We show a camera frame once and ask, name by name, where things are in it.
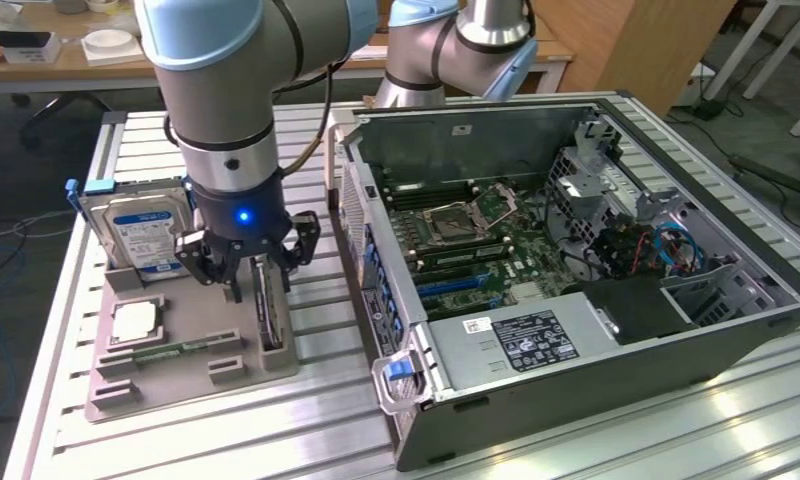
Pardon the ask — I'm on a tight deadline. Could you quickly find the open black PC case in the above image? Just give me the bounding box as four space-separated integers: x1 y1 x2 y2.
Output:
324 94 800 474

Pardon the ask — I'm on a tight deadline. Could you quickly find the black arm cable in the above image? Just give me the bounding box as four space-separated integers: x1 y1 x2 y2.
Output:
265 0 339 176

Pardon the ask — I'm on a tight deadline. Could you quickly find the white table frame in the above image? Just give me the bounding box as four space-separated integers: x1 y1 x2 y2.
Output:
703 0 800 136

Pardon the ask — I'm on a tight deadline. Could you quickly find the blue wire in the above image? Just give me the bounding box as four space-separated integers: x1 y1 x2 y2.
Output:
652 222 708 274

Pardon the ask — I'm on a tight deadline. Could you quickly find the black RAM stick with label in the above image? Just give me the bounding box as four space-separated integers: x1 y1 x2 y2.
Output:
416 238 513 264

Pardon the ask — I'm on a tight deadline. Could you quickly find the silver chipset heatsink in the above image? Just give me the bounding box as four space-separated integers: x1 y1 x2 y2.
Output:
503 282 548 304

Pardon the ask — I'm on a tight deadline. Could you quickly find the blue expansion slot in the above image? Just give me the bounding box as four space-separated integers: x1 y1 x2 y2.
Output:
416 276 485 297

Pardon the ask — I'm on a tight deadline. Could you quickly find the metal disk bay bracket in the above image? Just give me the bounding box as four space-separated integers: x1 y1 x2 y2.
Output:
659 259 779 329

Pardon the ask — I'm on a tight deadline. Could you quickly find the wooden cabinet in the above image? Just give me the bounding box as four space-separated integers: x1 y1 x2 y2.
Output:
539 0 739 116

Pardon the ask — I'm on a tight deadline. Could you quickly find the white box with black lid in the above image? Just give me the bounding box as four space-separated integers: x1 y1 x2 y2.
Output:
0 30 64 65

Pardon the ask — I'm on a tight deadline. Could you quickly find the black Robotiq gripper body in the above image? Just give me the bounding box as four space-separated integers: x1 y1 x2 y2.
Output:
187 167 295 259

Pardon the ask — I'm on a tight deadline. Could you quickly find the grey parts rack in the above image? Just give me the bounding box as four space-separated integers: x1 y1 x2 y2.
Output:
82 204 301 425

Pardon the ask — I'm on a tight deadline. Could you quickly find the CPU socket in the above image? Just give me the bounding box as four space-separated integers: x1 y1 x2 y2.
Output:
423 202 492 246

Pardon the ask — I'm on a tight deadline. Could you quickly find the metal socket cover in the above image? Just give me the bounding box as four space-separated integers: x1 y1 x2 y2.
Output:
469 182 519 234

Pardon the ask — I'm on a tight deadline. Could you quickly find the black chair base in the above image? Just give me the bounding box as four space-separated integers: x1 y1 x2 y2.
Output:
9 87 168 149
726 144 800 191

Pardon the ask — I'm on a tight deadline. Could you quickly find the metal disk bay cage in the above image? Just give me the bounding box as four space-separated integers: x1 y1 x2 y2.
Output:
543 117 648 236

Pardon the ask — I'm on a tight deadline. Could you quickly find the wooden desk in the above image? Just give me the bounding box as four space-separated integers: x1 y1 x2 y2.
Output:
0 0 575 109

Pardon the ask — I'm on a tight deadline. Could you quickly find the green RAM stick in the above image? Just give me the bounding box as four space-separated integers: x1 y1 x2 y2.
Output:
132 339 208 364

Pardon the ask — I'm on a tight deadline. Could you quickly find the white round part on base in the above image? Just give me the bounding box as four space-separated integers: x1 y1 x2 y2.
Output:
80 29 146 67

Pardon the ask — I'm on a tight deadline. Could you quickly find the hard disk in blue caddy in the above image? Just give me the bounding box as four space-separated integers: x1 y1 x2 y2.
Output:
62 172 205 289

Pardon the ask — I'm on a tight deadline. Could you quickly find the grey power supply unit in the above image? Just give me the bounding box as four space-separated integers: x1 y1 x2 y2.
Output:
412 292 622 394

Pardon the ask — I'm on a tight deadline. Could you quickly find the silver CPU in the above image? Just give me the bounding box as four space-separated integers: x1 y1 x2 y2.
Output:
110 301 160 344

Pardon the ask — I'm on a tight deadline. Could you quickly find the black graphics card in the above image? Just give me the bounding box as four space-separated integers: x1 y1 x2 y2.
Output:
249 254 288 351

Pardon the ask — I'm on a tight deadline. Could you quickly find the green motherboard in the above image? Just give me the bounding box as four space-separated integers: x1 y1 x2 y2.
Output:
379 177 592 324

